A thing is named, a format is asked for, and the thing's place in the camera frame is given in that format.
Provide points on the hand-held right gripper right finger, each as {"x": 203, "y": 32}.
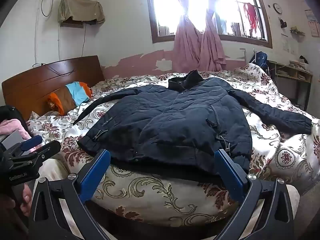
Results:
{"x": 230, "y": 172}

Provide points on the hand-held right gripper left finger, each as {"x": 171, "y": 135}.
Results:
{"x": 95, "y": 172}

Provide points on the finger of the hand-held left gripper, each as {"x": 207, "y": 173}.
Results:
{"x": 37, "y": 157}
{"x": 31, "y": 142}

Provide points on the navy padded jacket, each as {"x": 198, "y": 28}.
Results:
{"x": 170, "y": 120}

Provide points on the red hanging clothes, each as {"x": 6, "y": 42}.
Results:
{"x": 250, "y": 15}

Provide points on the person's left hand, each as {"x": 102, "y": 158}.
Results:
{"x": 26, "y": 200}

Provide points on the pink cloth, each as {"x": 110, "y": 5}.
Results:
{"x": 10, "y": 126}

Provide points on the wooden headboard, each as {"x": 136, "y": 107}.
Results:
{"x": 37, "y": 85}

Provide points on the orange brown blue pillow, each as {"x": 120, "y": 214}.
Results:
{"x": 72, "y": 95}

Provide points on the floral bed blanket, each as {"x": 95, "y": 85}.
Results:
{"x": 160, "y": 195}

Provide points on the wooden desk with shelves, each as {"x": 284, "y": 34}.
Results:
{"x": 300, "y": 80}

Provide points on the blue backpack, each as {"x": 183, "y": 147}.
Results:
{"x": 260, "y": 58}

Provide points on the pink curtain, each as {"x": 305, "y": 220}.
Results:
{"x": 212, "y": 47}
{"x": 186, "y": 45}

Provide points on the stack of papers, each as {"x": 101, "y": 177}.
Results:
{"x": 298, "y": 65}

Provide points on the beige cloth cover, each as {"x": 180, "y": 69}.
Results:
{"x": 80, "y": 8}

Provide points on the brown framed window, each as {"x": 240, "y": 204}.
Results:
{"x": 153, "y": 25}

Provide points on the white wall socket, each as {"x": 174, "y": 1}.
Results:
{"x": 36, "y": 65}

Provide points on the wooden wall shelf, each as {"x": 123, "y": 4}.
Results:
{"x": 72, "y": 25}

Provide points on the white paper on wall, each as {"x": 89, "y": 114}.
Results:
{"x": 285, "y": 42}

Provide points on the small wall shelf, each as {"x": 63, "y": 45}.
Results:
{"x": 297, "y": 31}

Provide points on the black wall ornament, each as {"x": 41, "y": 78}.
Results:
{"x": 283, "y": 23}

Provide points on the round wall clock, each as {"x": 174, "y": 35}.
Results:
{"x": 277, "y": 8}

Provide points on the wall calendar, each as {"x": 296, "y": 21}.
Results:
{"x": 312, "y": 22}

